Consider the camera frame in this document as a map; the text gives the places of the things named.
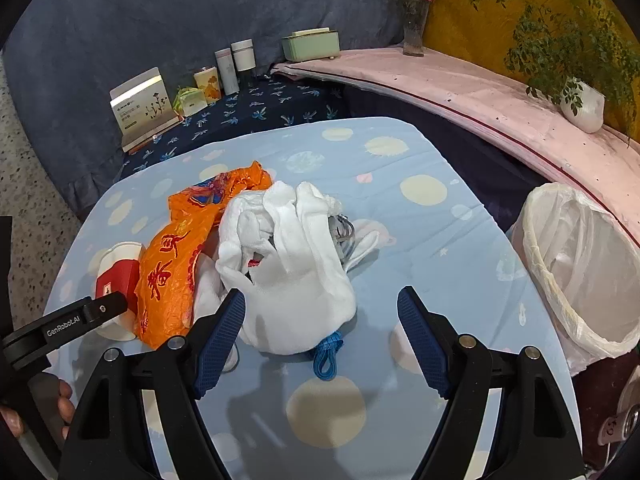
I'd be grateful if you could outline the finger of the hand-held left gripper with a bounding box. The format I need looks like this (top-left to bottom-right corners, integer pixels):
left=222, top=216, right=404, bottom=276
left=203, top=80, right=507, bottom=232
left=1, top=292, right=129, bottom=372

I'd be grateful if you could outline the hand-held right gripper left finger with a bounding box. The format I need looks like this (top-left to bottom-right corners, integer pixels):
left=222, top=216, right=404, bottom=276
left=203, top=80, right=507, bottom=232
left=59, top=289, right=247, bottom=480

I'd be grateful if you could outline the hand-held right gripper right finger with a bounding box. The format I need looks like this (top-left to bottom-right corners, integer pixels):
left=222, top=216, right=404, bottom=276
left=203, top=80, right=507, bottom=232
left=396, top=286, right=586, bottom=480

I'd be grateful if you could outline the red and white paper cup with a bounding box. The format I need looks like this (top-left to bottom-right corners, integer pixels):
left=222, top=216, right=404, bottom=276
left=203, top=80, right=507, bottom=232
left=95, top=241, right=147, bottom=342

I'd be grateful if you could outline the orange red-print plastic bag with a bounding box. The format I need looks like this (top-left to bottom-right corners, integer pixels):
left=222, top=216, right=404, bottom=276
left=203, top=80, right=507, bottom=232
left=134, top=212, right=224, bottom=351

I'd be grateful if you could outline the blue cord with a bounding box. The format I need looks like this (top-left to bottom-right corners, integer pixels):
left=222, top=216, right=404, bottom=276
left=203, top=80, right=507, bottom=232
left=312, top=332, right=346, bottom=380

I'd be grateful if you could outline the white cloth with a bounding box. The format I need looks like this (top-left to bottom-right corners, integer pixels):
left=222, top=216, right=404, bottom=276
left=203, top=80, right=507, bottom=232
left=192, top=180, right=382, bottom=357

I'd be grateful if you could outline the grey item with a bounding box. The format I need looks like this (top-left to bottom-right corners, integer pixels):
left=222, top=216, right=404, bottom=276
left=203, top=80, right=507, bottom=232
left=330, top=214, right=357, bottom=264

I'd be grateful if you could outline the orange blue-print wrapper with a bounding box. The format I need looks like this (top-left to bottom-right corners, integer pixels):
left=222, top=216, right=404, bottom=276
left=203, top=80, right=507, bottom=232
left=167, top=160, right=275, bottom=222

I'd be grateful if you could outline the trash bin with white liner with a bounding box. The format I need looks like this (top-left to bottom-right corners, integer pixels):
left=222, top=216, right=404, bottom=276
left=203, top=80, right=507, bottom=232
left=507, top=182, right=640, bottom=377

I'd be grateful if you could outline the dark red trash bin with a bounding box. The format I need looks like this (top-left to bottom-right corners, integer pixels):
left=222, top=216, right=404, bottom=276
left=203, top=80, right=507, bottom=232
left=572, top=350, right=640, bottom=469

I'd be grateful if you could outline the person's left hand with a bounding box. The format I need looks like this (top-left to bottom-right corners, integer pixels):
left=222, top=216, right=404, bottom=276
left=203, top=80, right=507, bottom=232
left=0, top=379, right=77, bottom=439

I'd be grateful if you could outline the blue planet-print tablecloth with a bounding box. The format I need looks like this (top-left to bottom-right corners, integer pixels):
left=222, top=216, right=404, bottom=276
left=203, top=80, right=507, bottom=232
left=42, top=116, right=583, bottom=480

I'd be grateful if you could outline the dark purple cloth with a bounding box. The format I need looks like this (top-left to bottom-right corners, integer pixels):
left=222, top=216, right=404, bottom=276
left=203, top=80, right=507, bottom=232
left=342, top=85, right=556, bottom=231

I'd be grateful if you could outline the open white flower-print box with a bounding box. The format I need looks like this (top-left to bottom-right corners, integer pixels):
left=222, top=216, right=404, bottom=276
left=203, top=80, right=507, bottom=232
left=109, top=66, right=182, bottom=154

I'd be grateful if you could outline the navy floral cloth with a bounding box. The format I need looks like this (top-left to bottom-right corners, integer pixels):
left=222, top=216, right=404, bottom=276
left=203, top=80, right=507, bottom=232
left=117, top=74, right=351, bottom=181

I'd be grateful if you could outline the green white packet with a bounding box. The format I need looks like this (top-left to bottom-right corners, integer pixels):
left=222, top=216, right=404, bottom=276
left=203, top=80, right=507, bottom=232
left=172, top=86, right=207, bottom=117

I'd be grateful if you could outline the pink cloth cover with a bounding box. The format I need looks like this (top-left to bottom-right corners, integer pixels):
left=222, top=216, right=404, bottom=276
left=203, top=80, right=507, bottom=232
left=270, top=46, right=640, bottom=256

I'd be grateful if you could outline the orange yellow tin can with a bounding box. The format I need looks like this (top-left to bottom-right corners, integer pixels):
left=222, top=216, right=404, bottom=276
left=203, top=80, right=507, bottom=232
left=194, top=67, right=222, bottom=103

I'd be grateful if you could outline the tall white pink bottle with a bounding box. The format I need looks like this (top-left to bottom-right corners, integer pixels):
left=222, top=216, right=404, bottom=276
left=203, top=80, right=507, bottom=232
left=215, top=48, right=240, bottom=96

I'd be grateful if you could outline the white plant pot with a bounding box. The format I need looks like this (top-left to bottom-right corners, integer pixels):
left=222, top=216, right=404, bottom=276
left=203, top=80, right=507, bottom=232
left=559, top=77, right=606, bottom=134

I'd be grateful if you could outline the white cylindrical jar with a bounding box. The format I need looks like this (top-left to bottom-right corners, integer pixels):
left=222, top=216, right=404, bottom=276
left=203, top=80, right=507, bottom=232
left=230, top=40, right=257, bottom=73

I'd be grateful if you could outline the glass vase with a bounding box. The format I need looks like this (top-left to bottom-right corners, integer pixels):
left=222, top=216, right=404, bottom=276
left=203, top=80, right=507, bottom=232
left=401, top=0, right=431, bottom=57

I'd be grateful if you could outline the pale green box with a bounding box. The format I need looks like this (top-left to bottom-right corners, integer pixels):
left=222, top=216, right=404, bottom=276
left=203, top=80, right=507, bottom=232
left=280, top=26, right=341, bottom=63

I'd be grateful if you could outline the blue-grey fabric cushion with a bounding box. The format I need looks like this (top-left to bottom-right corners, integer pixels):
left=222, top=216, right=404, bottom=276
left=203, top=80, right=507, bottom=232
left=0, top=0, right=432, bottom=217

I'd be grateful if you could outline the green leafy plant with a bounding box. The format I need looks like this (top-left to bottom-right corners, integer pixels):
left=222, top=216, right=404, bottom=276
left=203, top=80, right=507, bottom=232
left=469, top=0, right=640, bottom=133

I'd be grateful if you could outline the mustard yellow cloth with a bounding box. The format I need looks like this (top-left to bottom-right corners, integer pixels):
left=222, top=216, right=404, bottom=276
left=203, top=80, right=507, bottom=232
left=422, top=0, right=640, bottom=133

